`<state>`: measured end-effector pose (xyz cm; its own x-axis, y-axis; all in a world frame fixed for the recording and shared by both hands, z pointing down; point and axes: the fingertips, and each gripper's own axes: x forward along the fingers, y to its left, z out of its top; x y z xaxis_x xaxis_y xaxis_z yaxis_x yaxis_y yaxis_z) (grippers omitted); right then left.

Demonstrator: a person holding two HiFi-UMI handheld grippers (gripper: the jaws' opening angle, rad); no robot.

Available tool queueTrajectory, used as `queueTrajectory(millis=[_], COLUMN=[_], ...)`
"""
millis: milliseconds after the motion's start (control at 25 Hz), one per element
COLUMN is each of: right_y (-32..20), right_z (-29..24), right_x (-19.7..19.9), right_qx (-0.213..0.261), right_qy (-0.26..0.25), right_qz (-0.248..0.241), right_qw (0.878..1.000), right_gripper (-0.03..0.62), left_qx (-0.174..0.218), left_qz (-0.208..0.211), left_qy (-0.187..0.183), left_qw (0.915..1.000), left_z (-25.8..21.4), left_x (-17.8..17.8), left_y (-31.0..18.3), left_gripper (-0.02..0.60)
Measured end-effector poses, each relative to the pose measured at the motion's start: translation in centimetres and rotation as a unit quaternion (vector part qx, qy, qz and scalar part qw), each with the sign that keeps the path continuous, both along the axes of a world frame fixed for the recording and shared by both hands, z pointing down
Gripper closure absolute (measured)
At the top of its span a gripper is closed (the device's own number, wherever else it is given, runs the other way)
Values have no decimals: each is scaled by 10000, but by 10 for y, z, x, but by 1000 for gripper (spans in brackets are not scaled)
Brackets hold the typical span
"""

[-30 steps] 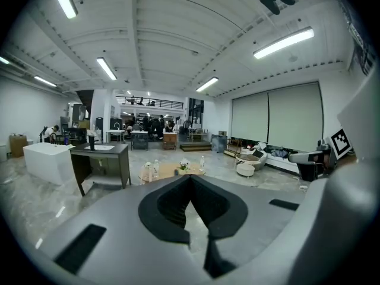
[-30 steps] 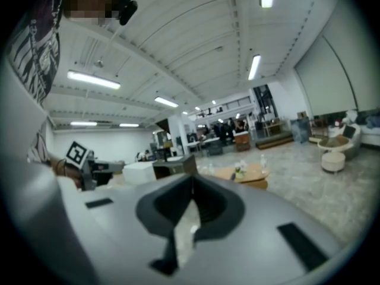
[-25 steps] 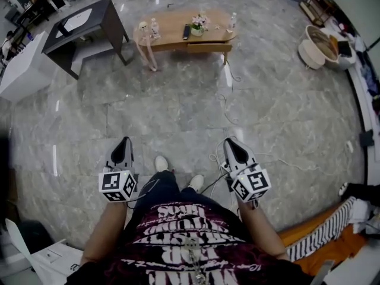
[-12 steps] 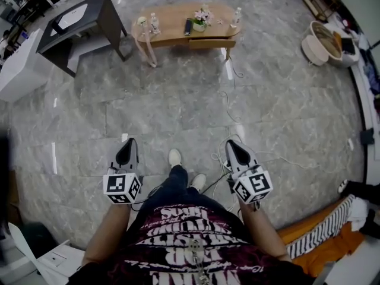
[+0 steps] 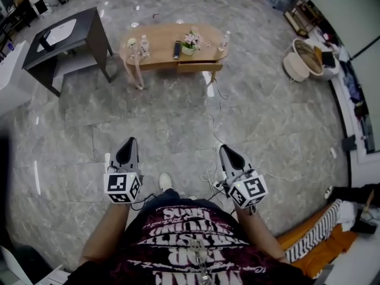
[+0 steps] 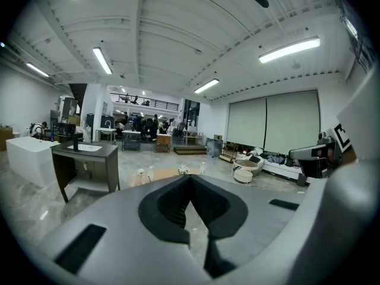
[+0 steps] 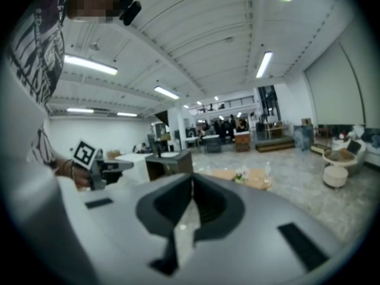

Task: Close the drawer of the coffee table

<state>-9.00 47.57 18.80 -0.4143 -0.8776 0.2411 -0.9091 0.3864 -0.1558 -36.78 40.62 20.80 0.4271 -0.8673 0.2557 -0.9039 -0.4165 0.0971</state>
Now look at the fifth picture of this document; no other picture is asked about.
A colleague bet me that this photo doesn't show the white shoe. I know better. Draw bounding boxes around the white shoe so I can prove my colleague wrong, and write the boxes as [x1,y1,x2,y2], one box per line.
[158,172,173,193]

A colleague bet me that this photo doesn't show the wooden drawer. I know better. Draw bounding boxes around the wooden drawer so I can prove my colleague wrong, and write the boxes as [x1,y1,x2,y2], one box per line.
[176,60,224,74]

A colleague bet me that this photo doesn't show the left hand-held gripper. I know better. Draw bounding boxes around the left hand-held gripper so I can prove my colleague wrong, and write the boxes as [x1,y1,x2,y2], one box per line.
[103,137,144,205]

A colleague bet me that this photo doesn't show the white floor cable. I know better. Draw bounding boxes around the white floor cable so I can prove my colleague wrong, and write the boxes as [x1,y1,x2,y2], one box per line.
[200,75,230,189]

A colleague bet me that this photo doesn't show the black box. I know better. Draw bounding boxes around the black box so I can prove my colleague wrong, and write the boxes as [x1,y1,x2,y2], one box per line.
[341,135,357,152]

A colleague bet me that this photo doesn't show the dark printed shirt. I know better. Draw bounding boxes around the dark printed shirt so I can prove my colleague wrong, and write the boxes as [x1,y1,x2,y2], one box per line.
[64,197,316,285]

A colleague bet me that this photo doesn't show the dark desk with white top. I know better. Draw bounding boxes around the dark desk with white top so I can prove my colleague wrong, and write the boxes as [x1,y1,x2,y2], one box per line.
[21,6,114,98]

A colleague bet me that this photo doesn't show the black device on desk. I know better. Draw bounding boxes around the black device on desk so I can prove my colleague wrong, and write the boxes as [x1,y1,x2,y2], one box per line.
[39,29,56,52]

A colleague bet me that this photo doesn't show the orange cloth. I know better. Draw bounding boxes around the orange cloth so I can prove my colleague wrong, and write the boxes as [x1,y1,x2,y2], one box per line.
[295,223,358,279]

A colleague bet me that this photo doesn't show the pile of clothes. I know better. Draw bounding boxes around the pile of clothes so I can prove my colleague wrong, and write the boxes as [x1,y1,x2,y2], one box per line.
[337,45,376,154]

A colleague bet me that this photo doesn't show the wooden coffee table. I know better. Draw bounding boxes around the wooden coffee table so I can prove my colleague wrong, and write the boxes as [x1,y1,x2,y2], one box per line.
[119,23,230,90]

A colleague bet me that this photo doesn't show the white round tub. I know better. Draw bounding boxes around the white round tub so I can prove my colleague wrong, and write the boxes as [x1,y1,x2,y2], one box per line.
[305,38,341,81]

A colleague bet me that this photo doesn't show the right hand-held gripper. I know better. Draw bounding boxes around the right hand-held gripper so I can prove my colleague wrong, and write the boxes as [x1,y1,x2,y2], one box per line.
[218,144,269,210]

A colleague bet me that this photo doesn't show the black white striped cloth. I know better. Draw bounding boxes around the black white striped cloth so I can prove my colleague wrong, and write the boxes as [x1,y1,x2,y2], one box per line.
[285,198,344,264]

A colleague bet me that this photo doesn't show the white box with dark front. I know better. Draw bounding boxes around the white box with dark front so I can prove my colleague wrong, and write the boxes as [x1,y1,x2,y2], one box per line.
[28,0,50,19]

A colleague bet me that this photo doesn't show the white cabinet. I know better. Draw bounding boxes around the white cabinet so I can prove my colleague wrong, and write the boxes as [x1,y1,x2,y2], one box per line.
[0,40,34,117]

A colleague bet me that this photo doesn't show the cream round basket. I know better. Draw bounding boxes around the cream round basket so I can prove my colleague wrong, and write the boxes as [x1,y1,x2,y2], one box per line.
[282,38,325,83]

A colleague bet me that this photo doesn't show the pink flowers in white pot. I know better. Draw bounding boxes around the pink flowers in white pot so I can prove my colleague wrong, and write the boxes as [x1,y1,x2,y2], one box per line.
[180,30,203,56]

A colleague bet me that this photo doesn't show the dark trouser leg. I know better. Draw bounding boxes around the dark trouser leg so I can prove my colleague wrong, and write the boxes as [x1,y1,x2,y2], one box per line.
[153,188,181,203]

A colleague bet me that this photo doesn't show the black tablet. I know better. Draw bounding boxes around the black tablet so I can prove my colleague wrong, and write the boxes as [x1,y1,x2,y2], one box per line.
[321,50,336,69]

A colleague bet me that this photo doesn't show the wooden rack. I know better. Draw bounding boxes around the wooden rack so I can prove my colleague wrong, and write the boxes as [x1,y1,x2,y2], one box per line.
[283,0,325,38]

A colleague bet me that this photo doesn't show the person's right forearm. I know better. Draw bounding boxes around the person's right forearm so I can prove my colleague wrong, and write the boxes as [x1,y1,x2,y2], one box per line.
[234,205,291,264]

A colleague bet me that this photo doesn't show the person's left forearm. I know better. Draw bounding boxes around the person's left forearm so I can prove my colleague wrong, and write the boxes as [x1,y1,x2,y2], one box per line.
[78,202,131,267]

